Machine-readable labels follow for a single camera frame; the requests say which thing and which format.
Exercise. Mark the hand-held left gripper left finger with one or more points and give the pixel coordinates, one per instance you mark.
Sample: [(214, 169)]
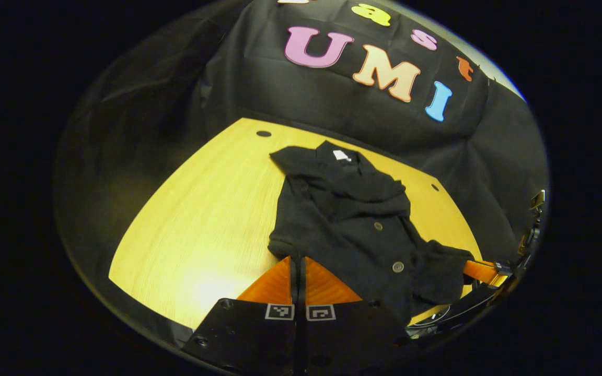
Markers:
[(249, 334)]

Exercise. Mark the black backdrop cloth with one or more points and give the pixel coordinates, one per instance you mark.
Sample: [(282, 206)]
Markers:
[(280, 89)]

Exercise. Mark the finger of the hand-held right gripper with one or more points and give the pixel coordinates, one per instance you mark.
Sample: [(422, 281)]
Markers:
[(481, 271)]

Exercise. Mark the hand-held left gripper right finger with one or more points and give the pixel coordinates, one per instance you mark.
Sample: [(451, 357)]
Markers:
[(343, 334)]

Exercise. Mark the black button shirt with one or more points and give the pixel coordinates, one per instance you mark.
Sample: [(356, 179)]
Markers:
[(343, 209)]

